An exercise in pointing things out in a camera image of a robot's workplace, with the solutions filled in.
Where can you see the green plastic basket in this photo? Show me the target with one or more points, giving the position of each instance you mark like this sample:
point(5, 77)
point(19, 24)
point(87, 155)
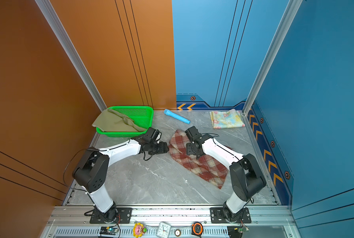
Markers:
point(142, 116)

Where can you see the red plaid skirt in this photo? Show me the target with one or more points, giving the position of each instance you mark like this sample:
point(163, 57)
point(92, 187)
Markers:
point(206, 167)

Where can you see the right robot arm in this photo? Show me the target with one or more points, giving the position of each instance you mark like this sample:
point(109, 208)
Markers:
point(246, 176)

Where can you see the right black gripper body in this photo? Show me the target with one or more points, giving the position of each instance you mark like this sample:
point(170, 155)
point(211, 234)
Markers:
point(190, 149)

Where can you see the blue toy microphone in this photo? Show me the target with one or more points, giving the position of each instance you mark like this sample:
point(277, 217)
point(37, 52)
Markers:
point(169, 113)

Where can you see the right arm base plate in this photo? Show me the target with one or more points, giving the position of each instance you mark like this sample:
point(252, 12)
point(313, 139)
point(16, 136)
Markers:
point(224, 215)

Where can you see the green circuit board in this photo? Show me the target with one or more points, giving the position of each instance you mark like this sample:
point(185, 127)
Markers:
point(109, 232)

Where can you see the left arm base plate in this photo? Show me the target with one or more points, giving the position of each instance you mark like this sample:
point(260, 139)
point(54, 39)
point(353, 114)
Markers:
point(121, 215)

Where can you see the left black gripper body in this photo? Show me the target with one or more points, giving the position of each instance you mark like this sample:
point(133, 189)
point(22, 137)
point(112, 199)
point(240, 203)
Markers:
point(157, 148)

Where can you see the olive green skirt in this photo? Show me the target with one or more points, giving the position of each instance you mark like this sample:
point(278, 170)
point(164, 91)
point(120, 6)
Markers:
point(113, 121)

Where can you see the orange black tape measure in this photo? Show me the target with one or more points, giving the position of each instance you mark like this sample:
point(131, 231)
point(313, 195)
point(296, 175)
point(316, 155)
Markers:
point(197, 229)

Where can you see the yellow pink flower toy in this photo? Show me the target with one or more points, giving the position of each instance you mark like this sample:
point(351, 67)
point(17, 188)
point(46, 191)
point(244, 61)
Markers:
point(139, 230)

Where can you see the right circuit board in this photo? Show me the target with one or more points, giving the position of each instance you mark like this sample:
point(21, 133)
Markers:
point(237, 231)

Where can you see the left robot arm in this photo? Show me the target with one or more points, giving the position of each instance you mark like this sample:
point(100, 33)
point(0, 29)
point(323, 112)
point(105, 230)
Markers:
point(90, 172)

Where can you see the small round brass object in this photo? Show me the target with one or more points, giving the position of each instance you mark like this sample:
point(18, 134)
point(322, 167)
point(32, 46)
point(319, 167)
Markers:
point(177, 232)

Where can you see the aluminium front rail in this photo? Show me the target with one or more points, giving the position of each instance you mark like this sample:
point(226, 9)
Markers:
point(267, 222)

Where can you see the small white clock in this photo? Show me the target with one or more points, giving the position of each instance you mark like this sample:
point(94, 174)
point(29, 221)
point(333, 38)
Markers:
point(163, 230)

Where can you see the floral pastel skirt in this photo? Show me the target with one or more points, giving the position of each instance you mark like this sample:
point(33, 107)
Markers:
point(226, 120)

